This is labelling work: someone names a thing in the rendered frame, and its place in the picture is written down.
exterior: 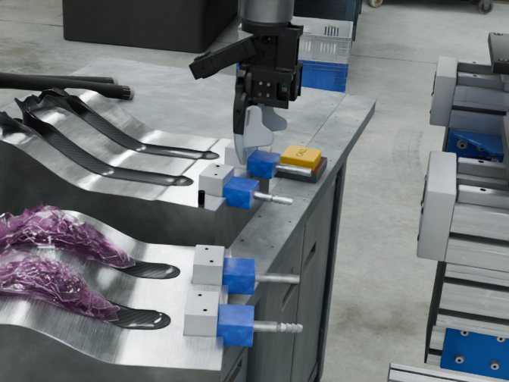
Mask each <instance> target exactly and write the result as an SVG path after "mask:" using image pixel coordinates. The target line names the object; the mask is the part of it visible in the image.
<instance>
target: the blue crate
mask: <svg viewBox="0 0 509 382"><path fill-rule="evenodd" d="M298 61H299V62H304V64H303V74H302V83H301V86H303V87H307V88H313V89H322V90H328V91H333V92H342V93H345V87H346V80H347V73H348V64H342V63H333V62H325V61H309V60H301V59H298ZM238 69H239V62H238V63H236V74H237V71H238Z"/></svg>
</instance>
